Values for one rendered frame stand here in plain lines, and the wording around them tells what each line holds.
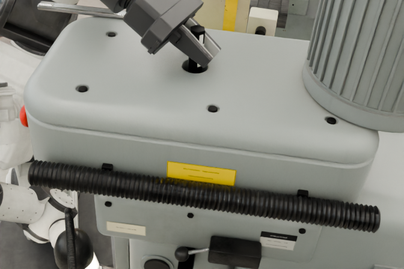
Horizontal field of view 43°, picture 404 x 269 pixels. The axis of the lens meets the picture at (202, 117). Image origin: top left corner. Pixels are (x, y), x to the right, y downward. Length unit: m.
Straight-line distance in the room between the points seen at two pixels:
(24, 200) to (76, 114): 0.71
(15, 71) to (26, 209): 0.37
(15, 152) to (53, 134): 0.52
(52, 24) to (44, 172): 0.53
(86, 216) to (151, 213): 1.51
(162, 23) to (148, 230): 0.32
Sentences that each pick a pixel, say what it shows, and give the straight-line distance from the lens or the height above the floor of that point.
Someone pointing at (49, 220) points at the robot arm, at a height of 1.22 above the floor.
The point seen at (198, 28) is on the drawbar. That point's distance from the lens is 0.69.
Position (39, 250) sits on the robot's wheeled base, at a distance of 2.18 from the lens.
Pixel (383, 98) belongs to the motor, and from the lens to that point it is 0.63.
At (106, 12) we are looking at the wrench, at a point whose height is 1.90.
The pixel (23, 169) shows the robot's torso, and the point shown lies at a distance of 1.71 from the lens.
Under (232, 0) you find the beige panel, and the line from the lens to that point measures 2.56.
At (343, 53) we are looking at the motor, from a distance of 0.63.
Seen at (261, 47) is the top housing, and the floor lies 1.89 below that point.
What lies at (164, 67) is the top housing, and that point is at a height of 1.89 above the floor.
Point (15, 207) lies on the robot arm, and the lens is 1.32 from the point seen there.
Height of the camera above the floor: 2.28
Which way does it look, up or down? 38 degrees down
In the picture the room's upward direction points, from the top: 5 degrees clockwise
